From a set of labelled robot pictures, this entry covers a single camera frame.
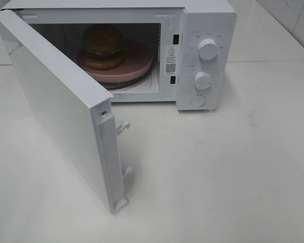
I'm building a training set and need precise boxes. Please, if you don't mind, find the white microwave oven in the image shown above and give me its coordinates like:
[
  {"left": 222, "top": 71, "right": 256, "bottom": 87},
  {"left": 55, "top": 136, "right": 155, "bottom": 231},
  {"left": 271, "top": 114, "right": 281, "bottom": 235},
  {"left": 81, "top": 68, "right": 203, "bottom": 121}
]
[{"left": 0, "top": 1, "right": 237, "bottom": 110}]

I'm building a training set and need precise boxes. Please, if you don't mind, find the lower white microwave knob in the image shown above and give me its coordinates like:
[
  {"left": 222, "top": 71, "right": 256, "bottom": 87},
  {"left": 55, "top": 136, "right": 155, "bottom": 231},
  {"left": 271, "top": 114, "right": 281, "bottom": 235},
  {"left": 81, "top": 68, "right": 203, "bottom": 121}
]
[{"left": 193, "top": 71, "right": 212, "bottom": 90}]

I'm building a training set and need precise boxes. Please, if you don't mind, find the upper white microwave knob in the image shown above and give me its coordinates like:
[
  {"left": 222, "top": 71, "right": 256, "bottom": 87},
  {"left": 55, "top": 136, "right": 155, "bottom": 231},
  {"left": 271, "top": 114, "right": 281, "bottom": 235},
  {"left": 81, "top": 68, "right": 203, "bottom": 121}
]
[{"left": 197, "top": 37, "right": 219, "bottom": 61}]

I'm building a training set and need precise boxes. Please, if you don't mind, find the white microwave knob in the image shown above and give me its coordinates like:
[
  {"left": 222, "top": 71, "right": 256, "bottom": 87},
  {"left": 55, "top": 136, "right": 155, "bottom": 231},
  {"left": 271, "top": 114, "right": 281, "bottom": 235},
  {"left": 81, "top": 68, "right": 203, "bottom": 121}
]
[
  {"left": 197, "top": 37, "right": 219, "bottom": 61},
  {"left": 193, "top": 71, "right": 212, "bottom": 90}
]

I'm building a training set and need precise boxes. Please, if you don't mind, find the glass microwave turntable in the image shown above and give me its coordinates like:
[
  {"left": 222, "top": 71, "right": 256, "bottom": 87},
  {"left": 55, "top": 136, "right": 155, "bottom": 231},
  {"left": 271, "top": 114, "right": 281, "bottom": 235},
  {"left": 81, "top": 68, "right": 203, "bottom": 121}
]
[{"left": 98, "top": 66, "right": 153, "bottom": 90}]

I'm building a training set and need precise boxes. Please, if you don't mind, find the round white door-release button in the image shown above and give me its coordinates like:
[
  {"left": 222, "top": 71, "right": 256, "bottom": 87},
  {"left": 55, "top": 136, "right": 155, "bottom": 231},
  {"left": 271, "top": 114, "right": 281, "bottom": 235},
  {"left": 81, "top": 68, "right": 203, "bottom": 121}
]
[{"left": 190, "top": 95, "right": 206, "bottom": 107}]

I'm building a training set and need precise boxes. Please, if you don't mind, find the white warning sticker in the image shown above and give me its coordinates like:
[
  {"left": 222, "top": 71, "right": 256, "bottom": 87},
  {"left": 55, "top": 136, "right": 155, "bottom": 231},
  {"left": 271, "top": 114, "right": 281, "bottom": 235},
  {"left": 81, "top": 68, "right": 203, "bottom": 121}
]
[{"left": 164, "top": 45, "right": 179, "bottom": 75}]

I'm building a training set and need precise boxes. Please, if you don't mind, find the pink round plate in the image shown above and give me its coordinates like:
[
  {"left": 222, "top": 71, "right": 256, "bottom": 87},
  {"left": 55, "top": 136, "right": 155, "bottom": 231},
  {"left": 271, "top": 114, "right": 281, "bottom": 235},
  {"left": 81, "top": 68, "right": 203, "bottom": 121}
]
[{"left": 74, "top": 40, "right": 154, "bottom": 84}]

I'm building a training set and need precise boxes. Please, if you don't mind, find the burger with lettuce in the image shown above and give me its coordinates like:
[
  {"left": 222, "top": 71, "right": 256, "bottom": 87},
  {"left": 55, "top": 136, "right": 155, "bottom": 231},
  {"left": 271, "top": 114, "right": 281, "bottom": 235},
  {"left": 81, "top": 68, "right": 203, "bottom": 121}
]
[{"left": 82, "top": 24, "right": 128, "bottom": 70}]

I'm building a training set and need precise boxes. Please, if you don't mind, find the white microwave door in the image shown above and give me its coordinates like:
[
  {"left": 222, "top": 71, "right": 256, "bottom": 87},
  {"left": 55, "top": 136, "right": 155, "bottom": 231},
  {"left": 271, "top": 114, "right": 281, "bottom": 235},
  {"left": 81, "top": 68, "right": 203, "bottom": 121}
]
[{"left": 0, "top": 10, "right": 132, "bottom": 214}]

